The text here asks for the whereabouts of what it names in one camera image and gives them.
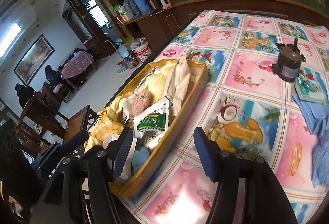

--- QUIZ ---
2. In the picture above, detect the framed wall painting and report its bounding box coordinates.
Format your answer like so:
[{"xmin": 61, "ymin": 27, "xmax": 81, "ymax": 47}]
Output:
[{"xmin": 13, "ymin": 34, "xmax": 55, "ymax": 86}]

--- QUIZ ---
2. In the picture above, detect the yellow cardboard tray box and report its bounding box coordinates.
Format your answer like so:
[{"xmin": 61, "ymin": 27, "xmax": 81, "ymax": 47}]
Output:
[{"xmin": 85, "ymin": 58, "xmax": 209, "ymax": 197}]

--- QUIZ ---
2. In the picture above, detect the wooden chair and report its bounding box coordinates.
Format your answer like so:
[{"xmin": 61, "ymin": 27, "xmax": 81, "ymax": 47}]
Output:
[{"xmin": 16, "ymin": 94, "xmax": 98, "ymax": 142}]

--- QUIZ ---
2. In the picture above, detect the green white herbal sachet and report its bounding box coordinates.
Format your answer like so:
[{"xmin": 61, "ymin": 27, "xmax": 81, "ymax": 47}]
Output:
[{"xmin": 133, "ymin": 96, "xmax": 169, "ymax": 138}]

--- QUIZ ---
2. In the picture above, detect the colourful patterned tablecloth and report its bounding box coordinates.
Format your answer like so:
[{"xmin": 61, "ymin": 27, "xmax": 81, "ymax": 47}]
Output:
[{"xmin": 122, "ymin": 9, "xmax": 328, "ymax": 223}]

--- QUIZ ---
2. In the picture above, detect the teal tissue pack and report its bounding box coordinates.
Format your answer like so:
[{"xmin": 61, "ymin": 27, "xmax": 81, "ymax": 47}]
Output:
[{"xmin": 294, "ymin": 77, "xmax": 326, "ymax": 105}]

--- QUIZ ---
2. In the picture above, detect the yellow fluffy towel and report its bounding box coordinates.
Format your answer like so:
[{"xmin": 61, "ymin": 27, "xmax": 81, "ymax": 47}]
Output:
[{"xmin": 84, "ymin": 62, "xmax": 174, "ymax": 152}]

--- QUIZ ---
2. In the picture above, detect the pink plush toy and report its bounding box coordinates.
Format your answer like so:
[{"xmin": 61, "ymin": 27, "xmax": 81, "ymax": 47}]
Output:
[{"xmin": 132, "ymin": 89, "xmax": 152, "ymax": 117}]

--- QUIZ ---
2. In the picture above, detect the purple cloth covered table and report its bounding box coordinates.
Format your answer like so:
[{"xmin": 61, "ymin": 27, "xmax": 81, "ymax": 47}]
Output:
[{"xmin": 60, "ymin": 51, "xmax": 94, "ymax": 80}]

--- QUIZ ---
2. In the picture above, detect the metal kettle on floor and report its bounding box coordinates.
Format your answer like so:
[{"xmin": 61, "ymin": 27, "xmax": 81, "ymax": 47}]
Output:
[{"xmin": 117, "ymin": 56, "xmax": 139, "ymax": 74}]

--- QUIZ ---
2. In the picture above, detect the white printed medicine packet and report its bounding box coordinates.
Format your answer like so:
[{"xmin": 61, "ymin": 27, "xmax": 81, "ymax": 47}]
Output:
[{"xmin": 122, "ymin": 98, "xmax": 134, "ymax": 124}]

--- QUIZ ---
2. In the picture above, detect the white plastic bucket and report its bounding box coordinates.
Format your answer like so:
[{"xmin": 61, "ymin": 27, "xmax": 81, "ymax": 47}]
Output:
[{"xmin": 130, "ymin": 37, "xmax": 152, "ymax": 62}]

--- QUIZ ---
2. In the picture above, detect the black electric motor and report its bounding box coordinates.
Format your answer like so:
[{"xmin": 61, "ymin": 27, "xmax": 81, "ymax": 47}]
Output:
[{"xmin": 272, "ymin": 38, "xmax": 306, "ymax": 83}]

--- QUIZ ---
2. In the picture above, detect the large white striped pouch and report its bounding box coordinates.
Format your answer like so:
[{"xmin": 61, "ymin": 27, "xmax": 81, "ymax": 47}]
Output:
[{"xmin": 163, "ymin": 56, "xmax": 191, "ymax": 117}]

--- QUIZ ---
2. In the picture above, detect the lemon print tissue pack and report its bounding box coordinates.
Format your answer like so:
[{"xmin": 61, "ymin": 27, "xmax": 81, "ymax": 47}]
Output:
[{"xmin": 142, "ymin": 130, "xmax": 166, "ymax": 152}]

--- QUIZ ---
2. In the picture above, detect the small blue plush toy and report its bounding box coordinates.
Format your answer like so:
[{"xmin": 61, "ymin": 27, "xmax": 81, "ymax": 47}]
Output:
[{"xmin": 132, "ymin": 147, "xmax": 149, "ymax": 175}]

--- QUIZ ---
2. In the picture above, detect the blue terry towel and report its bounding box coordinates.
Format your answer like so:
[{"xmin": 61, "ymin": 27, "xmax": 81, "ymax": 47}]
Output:
[{"xmin": 292, "ymin": 93, "xmax": 329, "ymax": 188}]

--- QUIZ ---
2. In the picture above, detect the blue thermos jug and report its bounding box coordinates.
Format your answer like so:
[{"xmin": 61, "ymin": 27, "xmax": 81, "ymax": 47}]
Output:
[{"xmin": 133, "ymin": 0, "xmax": 152, "ymax": 15}]

